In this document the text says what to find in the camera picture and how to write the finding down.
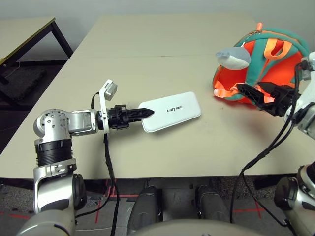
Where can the dark grey robot leg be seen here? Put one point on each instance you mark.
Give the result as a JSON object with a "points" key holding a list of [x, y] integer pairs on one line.
{"points": [[211, 204], [145, 209]]}

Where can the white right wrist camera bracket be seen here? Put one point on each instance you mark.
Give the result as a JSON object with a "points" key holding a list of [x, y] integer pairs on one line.
{"points": [[312, 71]]}

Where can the grey robot torso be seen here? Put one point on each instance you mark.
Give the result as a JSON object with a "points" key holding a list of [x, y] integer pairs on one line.
{"points": [[192, 228]]}

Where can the teal and orange backpack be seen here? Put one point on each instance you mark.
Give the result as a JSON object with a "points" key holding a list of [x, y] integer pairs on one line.
{"points": [[278, 66]]}

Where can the black framed side table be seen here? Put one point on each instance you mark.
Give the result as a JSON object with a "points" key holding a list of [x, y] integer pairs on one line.
{"points": [[24, 29]]}

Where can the dark grey left robot leg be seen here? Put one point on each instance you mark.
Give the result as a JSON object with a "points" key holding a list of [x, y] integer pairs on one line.
{"points": [[145, 209]]}

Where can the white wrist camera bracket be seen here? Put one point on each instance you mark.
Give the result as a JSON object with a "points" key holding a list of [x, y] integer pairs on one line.
{"points": [[108, 88], [312, 71]]}

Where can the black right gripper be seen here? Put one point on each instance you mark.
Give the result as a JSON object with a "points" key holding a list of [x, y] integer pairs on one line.
{"points": [[283, 100]]}

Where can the black floor mat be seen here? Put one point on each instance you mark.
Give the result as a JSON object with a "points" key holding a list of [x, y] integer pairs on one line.
{"points": [[22, 81]]}

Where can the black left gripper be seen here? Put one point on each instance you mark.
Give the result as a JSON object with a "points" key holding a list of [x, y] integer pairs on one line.
{"points": [[119, 117]]}

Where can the white Unitree pencil case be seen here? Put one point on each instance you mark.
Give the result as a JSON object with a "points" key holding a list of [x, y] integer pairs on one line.
{"points": [[177, 110]]}

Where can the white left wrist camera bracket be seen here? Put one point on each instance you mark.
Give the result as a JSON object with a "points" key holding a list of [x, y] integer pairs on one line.
{"points": [[108, 88]]}

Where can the dark grey right robot leg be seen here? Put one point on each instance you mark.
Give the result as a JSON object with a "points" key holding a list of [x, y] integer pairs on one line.
{"points": [[211, 204]]}

